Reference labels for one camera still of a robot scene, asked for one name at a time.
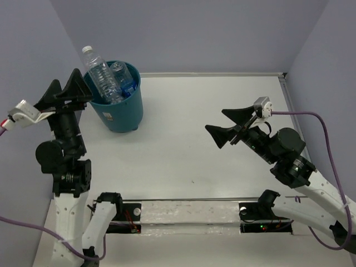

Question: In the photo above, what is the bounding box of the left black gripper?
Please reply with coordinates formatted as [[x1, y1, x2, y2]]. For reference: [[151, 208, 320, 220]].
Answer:
[[37, 65, 96, 151]]

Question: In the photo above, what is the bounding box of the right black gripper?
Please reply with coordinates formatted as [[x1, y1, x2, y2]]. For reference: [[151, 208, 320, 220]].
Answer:
[[204, 105, 277, 164]]

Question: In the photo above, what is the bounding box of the clear bottle beige label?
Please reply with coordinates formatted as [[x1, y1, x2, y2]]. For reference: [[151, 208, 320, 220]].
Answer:
[[82, 46, 125, 104]]

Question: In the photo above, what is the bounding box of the Pocari bottle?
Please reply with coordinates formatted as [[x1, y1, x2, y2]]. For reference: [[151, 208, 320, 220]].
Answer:
[[110, 61, 137, 98]]

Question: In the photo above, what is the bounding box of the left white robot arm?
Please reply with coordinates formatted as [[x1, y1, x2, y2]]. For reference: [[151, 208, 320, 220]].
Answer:
[[35, 68, 123, 266]]

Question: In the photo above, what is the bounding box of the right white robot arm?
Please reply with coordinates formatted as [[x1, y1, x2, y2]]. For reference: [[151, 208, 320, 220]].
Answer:
[[205, 102, 355, 254]]

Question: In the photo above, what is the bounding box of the teal plastic bin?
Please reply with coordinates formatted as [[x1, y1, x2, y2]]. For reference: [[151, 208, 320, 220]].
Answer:
[[83, 62, 144, 133]]

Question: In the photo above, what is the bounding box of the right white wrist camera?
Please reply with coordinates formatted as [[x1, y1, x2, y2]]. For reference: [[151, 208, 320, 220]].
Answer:
[[252, 96, 273, 127]]

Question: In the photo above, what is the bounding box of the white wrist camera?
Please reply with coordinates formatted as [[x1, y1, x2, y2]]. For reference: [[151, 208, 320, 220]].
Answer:
[[252, 96, 273, 127], [1, 100, 56, 131]]

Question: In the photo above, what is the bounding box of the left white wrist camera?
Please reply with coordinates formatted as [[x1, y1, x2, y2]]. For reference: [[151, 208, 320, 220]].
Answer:
[[1, 100, 56, 131]]

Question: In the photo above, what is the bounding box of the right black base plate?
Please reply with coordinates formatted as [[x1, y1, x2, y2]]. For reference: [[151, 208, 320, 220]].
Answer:
[[239, 202, 293, 234]]

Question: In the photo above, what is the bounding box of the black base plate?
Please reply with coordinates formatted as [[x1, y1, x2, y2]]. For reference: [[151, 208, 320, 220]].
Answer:
[[239, 202, 293, 234], [106, 202, 142, 234]]

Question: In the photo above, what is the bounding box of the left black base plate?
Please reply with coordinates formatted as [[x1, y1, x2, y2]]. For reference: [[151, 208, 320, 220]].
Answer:
[[106, 202, 142, 234]]

